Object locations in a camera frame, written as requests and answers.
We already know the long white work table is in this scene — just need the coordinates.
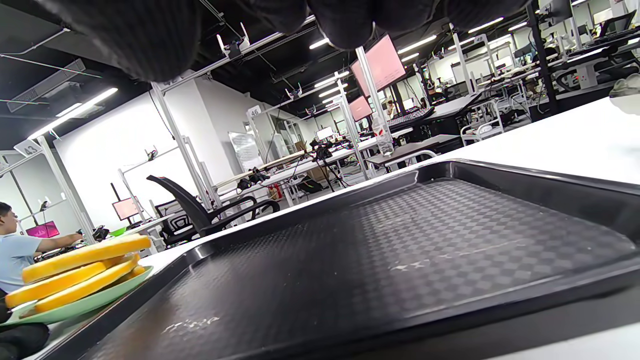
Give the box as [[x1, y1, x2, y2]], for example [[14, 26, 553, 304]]
[[214, 127, 414, 202]]

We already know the person's right hand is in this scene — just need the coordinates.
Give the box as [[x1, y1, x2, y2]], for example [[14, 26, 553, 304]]
[[34, 0, 532, 84]]

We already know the large pink screen monitor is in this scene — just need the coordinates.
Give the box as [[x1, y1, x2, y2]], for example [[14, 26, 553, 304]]
[[350, 34, 407, 98]]

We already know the small pink screen monitor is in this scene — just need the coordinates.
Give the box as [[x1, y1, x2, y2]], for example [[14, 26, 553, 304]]
[[348, 96, 374, 122]]

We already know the yellow food slice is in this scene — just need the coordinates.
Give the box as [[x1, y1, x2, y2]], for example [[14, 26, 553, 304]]
[[34, 255, 141, 314], [22, 234, 152, 284], [5, 258, 126, 309]]

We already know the long ceiling light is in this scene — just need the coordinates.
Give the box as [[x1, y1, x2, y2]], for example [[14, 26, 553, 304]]
[[27, 87, 119, 141]]

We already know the clear plastic water bottle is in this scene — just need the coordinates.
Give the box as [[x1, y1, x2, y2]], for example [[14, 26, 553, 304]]
[[371, 116, 396, 157]]

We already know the aluminium frame post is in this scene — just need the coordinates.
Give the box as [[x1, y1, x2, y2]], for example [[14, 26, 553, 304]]
[[150, 81, 224, 209], [37, 136, 97, 245], [355, 46, 390, 132]]

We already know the black mesh office chair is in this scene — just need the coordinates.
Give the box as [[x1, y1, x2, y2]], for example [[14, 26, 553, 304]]
[[154, 200, 197, 247]]

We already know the black camera tripod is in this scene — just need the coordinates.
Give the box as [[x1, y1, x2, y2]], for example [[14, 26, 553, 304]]
[[309, 139, 351, 193]]

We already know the black plastic tray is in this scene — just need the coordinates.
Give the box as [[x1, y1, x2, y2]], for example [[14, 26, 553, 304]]
[[37, 159, 640, 360]]

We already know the white trolley cart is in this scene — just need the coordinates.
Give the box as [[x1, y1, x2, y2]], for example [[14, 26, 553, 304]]
[[460, 100, 505, 147]]

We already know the red screen monitor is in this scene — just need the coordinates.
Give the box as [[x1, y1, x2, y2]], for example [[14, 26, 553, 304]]
[[112, 197, 140, 222]]

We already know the whiteboard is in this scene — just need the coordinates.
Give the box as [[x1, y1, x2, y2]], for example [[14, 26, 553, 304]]
[[228, 131, 264, 173]]

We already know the green plate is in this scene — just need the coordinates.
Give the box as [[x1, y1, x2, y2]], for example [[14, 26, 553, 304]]
[[0, 265, 155, 328]]

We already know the black keyboard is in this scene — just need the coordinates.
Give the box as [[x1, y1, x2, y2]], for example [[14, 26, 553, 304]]
[[387, 106, 436, 129]]

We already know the person's left hand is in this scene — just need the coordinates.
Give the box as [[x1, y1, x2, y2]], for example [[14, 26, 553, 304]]
[[0, 322, 51, 360]]

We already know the white crumpled object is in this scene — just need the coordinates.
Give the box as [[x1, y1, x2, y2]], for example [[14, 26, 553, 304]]
[[609, 73, 640, 116]]

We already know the magenta screen monitor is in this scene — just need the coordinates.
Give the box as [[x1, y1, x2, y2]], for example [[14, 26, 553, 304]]
[[26, 221, 60, 239]]

